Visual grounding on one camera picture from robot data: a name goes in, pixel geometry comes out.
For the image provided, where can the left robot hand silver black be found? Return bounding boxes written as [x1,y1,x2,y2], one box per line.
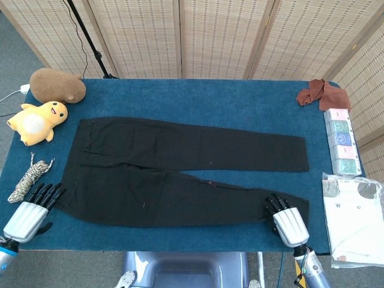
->
[2,182,67,244]

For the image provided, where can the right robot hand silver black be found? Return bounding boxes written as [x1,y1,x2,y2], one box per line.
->
[260,193,310,248]

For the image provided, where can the black trousers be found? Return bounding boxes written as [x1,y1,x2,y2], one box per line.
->
[55,116,310,228]

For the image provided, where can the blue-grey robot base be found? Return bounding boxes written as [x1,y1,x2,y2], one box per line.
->
[115,251,262,288]

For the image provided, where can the blue tablecloth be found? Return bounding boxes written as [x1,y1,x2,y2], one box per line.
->
[0,78,366,253]

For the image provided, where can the plastic bag with white garment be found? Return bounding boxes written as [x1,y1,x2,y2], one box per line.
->
[321,172,384,269]

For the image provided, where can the yellow plush toy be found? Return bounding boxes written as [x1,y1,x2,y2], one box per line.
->
[6,101,68,147]

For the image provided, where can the tissue packet multipack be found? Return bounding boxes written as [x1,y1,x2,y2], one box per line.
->
[323,107,362,176]

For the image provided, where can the crumpled brown cloth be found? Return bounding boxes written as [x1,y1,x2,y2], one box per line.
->
[296,79,352,112]

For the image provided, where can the brown capybara plush toy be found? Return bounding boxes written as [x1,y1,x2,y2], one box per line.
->
[29,67,87,104]

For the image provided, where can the black tripod stand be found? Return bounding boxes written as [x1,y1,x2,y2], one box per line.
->
[66,0,119,79]

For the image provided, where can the bamboo folding screen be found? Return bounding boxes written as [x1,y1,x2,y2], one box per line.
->
[0,0,384,181]

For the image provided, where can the striped twine rope bundle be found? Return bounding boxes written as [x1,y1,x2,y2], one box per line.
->
[7,152,56,204]

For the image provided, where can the blue cable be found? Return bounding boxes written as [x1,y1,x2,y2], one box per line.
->
[275,251,284,288]

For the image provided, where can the white plug with cable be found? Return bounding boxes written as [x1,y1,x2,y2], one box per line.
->
[0,83,31,103]

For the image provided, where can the thin black cable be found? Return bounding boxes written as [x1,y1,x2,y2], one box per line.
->
[61,0,89,76]

